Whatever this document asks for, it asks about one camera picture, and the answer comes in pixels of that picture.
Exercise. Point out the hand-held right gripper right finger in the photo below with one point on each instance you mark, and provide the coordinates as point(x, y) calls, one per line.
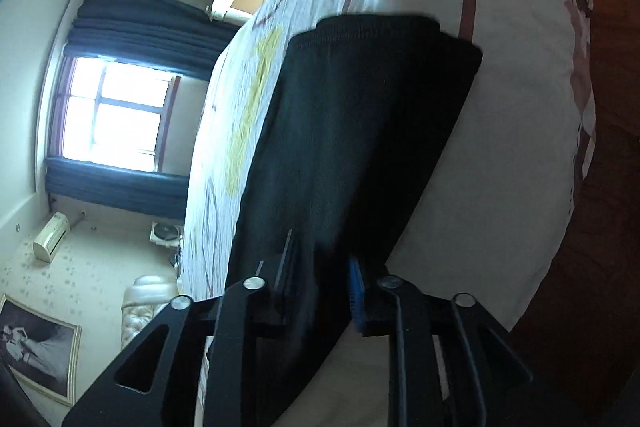
point(356, 297)

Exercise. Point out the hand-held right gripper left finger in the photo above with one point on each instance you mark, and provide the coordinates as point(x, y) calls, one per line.
point(272, 307)

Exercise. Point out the black pants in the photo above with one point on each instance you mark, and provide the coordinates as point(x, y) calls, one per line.
point(350, 132)

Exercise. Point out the cream tufted headboard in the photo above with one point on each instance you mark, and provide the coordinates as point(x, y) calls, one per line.
point(145, 302)

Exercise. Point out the white device with dark disc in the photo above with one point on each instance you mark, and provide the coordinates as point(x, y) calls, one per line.
point(162, 233)

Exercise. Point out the blue curtain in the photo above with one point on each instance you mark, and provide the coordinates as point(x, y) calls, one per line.
point(150, 32)
point(120, 189)

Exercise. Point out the white printed bedsheet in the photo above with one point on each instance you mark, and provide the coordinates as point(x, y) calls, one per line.
point(500, 157)

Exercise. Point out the cream air conditioner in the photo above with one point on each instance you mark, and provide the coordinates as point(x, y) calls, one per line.
point(50, 237)

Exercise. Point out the bright window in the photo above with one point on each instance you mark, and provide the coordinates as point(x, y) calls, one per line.
point(115, 117)

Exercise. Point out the framed wall poster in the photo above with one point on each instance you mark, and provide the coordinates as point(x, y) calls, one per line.
point(35, 347)

